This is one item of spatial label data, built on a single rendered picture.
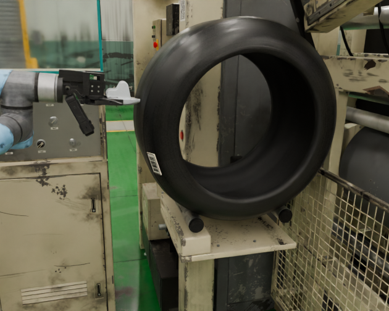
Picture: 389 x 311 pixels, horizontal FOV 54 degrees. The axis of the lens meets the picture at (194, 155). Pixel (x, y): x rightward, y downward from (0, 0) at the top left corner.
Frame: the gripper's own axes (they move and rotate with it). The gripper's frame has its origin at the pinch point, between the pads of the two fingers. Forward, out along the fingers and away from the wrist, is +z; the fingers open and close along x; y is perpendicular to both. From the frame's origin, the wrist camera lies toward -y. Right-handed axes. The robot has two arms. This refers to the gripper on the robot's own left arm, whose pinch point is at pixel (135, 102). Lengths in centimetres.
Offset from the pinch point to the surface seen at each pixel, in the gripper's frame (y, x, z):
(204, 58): 13.7, -11.9, 14.4
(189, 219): -31.3, -7.7, 16.7
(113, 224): -123, 180, 10
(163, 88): 5.5, -10.5, 5.5
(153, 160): -13.1, -10.7, 4.3
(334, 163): -22, 23, 83
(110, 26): 57, 918, 32
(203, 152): -20.5, 27.9, 29.6
